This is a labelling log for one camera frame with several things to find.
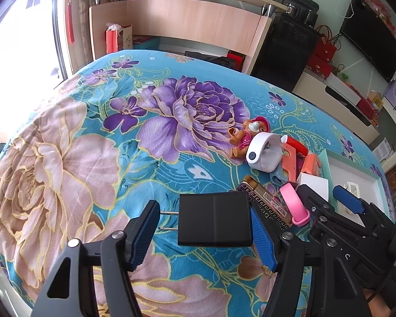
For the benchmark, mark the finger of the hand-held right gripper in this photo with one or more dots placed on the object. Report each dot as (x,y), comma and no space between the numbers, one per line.
(320,211)
(348,199)

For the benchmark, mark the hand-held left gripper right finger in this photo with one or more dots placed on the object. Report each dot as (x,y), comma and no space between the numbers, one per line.
(264,242)

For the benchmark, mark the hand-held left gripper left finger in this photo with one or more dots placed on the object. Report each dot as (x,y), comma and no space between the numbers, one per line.
(141,237)

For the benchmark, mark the white shallow box teal rim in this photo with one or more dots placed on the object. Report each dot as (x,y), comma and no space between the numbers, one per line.
(349,171)

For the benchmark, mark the white adapter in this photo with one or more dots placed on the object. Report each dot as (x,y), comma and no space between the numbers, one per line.
(313,183)

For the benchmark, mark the black power adapter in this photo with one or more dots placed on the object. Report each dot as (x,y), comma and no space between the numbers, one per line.
(214,219)

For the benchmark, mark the orange and blue toy knife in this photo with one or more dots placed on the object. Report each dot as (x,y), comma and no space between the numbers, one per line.
(288,161)

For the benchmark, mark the cream white small item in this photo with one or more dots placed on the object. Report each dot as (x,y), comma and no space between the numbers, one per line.
(353,188)

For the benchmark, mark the pink wristband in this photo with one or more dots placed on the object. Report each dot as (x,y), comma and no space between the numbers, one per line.
(290,198)

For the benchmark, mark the gold patterned small box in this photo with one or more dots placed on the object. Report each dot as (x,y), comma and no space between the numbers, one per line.
(267,201)

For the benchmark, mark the white printed carton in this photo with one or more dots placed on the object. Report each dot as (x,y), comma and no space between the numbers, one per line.
(382,149)

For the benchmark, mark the red and white small item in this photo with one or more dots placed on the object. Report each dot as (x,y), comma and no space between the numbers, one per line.
(297,145)

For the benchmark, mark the white television cabinet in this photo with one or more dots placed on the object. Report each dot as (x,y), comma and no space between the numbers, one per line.
(336,112)

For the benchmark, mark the red flat box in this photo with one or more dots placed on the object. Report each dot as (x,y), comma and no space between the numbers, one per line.
(368,109)

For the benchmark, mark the brown toy pup figure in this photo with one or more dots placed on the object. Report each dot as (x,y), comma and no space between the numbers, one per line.
(247,135)

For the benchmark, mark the white flat box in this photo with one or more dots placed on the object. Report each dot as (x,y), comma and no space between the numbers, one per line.
(345,89)

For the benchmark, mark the floral teal blanket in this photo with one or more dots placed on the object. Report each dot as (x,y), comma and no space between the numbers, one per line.
(85,138)

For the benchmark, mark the red gift box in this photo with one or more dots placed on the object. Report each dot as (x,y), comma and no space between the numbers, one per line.
(318,67)

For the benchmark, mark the red handbag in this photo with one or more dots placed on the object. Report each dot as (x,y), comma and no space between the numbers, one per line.
(325,48)

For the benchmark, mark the black cabinet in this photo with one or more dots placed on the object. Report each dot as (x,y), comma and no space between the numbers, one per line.
(283,52)

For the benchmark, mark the black television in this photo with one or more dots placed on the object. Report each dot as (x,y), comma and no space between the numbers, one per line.
(373,36)

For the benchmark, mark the blue crate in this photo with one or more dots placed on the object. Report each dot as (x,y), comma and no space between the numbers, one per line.
(147,43)

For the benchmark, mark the red gift bag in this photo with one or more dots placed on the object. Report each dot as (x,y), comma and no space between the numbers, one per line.
(114,41)

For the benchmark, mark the black coffee machine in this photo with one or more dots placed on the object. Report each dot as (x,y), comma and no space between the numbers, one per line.
(298,5)

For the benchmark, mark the wooden counter with shelf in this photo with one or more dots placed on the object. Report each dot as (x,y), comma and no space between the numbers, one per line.
(191,19)

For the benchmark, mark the red hanging knot ornament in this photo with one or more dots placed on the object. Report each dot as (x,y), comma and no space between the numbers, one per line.
(70,6)

